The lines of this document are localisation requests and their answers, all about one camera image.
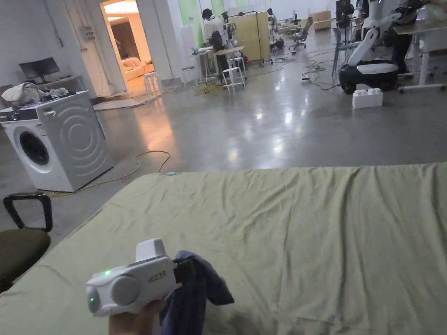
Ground white washing machine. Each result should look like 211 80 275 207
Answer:
0 82 114 192

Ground desk with black monitor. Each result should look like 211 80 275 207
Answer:
18 57 84 92

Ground wooden shelf box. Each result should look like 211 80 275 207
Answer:
309 10 331 32

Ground yellow partition cart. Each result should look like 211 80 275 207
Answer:
228 10 274 66

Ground black office chair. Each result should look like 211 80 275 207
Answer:
0 193 53 293

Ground person's left hand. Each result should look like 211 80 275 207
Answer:
108 299 167 335

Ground yellow cable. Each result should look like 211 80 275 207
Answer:
48 150 172 198

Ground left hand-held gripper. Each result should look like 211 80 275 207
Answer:
86 238 184 318

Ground white block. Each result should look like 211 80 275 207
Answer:
352 87 384 109

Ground grey office chair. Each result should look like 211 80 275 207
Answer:
292 17 314 49

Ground white desk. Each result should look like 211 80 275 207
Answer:
394 5 447 93

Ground dark blue shirt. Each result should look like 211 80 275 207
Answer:
158 250 235 335

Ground white robot with black base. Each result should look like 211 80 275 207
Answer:
338 0 419 95

